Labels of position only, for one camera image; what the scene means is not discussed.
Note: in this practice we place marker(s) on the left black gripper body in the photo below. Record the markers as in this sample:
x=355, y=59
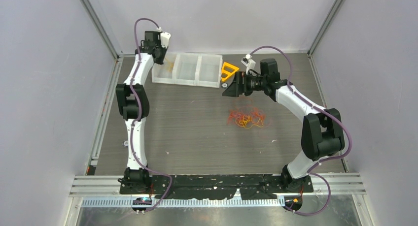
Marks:
x=162, y=51

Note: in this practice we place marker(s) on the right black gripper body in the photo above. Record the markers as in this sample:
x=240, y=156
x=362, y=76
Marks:
x=251, y=83

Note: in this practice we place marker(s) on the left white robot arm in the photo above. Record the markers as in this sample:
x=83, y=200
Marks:
x=134, y=107

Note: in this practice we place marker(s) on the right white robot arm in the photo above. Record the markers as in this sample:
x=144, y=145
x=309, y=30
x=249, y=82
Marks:
x=321, y=136

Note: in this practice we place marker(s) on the white three-compartment bin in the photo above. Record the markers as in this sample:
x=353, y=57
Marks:
x=189, y=69

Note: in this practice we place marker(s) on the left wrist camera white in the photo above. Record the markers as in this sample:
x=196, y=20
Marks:
x=164, y=38

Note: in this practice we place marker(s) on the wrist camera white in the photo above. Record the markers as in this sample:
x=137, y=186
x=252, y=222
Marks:
x=248, y=62
x=164, y=38

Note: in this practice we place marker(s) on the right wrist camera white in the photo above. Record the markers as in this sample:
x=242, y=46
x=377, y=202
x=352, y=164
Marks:
x=248, y=62

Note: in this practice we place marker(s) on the yellow triangular plastic frame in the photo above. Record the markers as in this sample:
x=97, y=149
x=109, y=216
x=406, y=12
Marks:
x=227, y=71

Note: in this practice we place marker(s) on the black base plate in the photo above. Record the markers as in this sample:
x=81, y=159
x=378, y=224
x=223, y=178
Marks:
x=215, y=187

